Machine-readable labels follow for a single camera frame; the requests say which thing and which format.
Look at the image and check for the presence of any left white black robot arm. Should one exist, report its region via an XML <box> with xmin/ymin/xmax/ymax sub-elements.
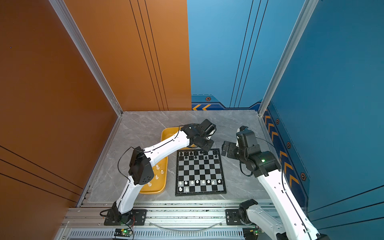
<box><xmin>107</xmin><ymin>119</ymin><xmax>217</xmax><ymax>224</ymax></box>

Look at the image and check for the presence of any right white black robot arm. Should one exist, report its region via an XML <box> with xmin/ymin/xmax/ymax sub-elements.
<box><xmin>222</xmin><ymin>126</ymin><xmax>329</xmax><ymax>240</ymax></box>

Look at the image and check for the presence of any yellow tray with black pieces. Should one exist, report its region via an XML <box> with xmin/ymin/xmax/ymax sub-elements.
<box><xmin>161</xmin><ymin>127</ymin><xmax>197</xmax><ymax>150</ymax></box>

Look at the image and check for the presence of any black white chess board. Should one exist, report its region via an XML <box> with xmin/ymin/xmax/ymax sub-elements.
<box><xmin>175</xmin><ymin>149</ymin><xmax>227</xmax><ymax>197</ymax></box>

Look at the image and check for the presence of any yellow tray with white pieces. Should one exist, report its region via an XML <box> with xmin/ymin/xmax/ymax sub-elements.
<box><xmin>140</xmin><ymin>157</ymin><xmax>168</xmax><ymax>195</ymax></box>

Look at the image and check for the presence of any right green circuit board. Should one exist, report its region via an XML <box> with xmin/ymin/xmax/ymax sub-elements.
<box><xmin>242</xmin><ymin>228</ymin><xmax>264</xmax><ymax>240</ymax></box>

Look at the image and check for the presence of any green circuit board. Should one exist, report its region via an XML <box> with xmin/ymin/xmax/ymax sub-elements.
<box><xmin>242</xmin><ymin>228</ymin><xmax>264</xmax><ymax>240</ymax></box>
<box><xmin>113</xmin><ymin>228</ymin><xmax>135</xmax><ymax>240</ymax></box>

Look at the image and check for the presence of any left green circuit board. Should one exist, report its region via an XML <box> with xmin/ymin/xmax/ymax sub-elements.
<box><xmin>113</xmin><ymin>228</ymin><xmax>135</xmax><ymax>240</ymax></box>

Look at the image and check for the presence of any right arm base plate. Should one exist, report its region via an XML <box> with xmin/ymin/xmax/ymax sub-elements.
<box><xmin>225</xmin><ymin>208</ymin><xmax>251</xmax><ymax>226</ymax></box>

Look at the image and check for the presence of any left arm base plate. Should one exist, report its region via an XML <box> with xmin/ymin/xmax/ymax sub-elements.
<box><xmin>104</xmin><ymin>209</ymin><xmax>147</xmax><ymax>227</ymax></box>

